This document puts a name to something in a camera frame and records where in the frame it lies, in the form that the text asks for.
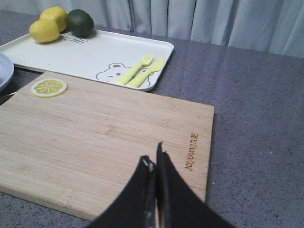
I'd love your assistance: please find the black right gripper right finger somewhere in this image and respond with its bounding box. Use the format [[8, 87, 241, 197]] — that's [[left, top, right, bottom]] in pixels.
[[156, 142, 233, 228]]

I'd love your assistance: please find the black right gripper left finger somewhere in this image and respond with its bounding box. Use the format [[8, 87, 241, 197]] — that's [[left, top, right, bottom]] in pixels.
[[88, 155, 156, 228]]

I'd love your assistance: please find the light blue plate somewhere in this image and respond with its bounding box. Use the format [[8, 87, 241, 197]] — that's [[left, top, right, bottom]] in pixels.
[[0, 53, 14, 92]]

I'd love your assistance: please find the white bear tray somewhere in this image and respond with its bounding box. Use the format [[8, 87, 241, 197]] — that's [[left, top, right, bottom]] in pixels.
[[0, 30, 174, 85]]

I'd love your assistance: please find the wooden cutting board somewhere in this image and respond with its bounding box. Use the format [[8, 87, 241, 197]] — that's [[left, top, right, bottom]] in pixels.
[[0, 72, 214, 220]]

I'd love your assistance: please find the yellow plastic knife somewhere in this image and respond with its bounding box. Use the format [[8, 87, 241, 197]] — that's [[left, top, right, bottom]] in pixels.
[[126, 57, 165, 87]]

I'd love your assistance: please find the yellow plastic fork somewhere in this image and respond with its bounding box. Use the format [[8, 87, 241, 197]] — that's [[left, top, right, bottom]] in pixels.
[[116, 54, 153, 85]]

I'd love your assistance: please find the lemon slice toy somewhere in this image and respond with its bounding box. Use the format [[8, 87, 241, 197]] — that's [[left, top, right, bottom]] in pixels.
[[31, 78, 67, 98]]

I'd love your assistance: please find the green lime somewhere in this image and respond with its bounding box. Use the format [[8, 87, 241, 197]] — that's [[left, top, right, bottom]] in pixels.
[[67, 9, 94, 37]]

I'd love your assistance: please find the front yellow lemon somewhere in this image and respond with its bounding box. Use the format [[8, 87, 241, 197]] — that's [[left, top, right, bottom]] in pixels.
[[29, 19, 60, 43]]

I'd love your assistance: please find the yellow lemon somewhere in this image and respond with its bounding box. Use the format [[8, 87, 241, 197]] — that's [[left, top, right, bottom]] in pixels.
[[39, 6, 68, 32], [29, 19, 60, 43]]

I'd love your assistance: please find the white curtain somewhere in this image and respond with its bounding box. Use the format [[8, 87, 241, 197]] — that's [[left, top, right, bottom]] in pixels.
[[0, 0, 304, 57]]

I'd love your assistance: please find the rear yellow lemon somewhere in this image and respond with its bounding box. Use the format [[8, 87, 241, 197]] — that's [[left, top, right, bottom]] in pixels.
[[39, 6, 68, 32]]

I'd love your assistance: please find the metal board handle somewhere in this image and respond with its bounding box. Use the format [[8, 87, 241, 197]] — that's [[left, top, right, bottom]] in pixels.
[[0, 92, 17, 105]]

